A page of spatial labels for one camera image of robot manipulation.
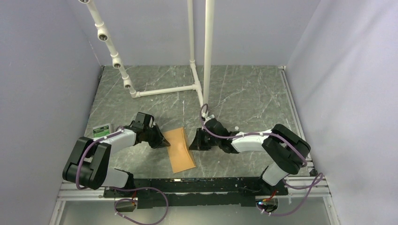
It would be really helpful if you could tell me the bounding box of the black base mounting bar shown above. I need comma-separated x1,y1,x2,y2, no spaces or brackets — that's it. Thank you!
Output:
104,177,288,209

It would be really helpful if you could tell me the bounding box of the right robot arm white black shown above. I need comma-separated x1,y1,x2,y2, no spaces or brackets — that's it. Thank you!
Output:
189,119,311,195

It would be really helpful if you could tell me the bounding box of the white PVC pipe frame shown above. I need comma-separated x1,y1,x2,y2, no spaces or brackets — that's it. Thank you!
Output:
77,0,216,108

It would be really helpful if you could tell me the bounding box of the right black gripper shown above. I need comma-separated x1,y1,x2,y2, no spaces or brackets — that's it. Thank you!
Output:
189,127,221,150

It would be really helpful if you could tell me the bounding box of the brown paper envelope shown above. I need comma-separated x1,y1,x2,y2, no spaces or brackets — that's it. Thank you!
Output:
164,127,196,173

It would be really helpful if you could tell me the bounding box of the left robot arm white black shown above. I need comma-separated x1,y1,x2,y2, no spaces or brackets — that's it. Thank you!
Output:
62,112,170,197

